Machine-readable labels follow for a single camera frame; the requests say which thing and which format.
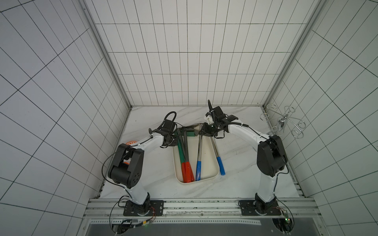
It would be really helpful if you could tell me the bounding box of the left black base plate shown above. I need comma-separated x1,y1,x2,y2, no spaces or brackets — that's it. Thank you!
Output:
123,200,164,217

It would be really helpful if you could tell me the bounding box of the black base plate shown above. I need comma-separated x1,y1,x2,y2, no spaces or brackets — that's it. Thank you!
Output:
238,200,282,216
123,200,164,217

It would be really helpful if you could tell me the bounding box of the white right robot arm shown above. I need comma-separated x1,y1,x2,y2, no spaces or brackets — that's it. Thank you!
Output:
199,101,287,215

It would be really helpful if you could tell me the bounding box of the aluminium mounting rail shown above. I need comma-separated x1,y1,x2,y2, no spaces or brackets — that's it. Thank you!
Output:
84,198,321,225

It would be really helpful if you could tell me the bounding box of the cream plastic storage tray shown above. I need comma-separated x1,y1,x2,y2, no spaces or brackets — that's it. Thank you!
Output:
173,124,220,185

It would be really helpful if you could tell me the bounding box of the chrome wire cup rack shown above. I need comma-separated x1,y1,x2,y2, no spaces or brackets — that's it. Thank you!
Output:
260,104,307,139

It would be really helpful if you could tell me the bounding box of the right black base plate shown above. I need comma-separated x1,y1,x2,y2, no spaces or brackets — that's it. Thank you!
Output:
238,200,282,216

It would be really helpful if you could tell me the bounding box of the green hoe red grip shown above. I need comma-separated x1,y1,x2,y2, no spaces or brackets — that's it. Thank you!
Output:
176,131,187,183
186,131,197,137

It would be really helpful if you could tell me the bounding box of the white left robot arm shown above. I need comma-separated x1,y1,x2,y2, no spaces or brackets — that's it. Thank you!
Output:
108,119,176,215

